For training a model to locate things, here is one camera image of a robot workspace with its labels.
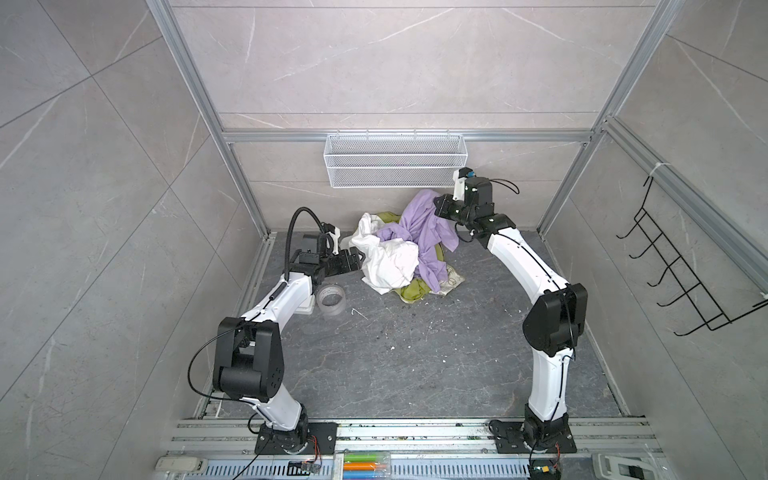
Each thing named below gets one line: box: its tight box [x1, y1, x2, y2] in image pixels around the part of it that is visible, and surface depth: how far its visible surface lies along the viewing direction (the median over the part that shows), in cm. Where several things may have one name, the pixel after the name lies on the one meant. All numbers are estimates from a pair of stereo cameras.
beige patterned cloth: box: [429, 265, 465, 296], surface depth 106 cm
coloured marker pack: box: [343, 452, 391, 480], surface depth 70 cm
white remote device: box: [154, 456, 208, 472], surface depth 69 cm
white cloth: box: [348, 212, 419, 295], surface depth 97 cm
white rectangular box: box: [293, 294, 315, 315], surface depth 97 cm
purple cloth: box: [376, 189, 459, 293], surface depth 97 cm
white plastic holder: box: [591, 453, 658, 480], surface depth 69 cm
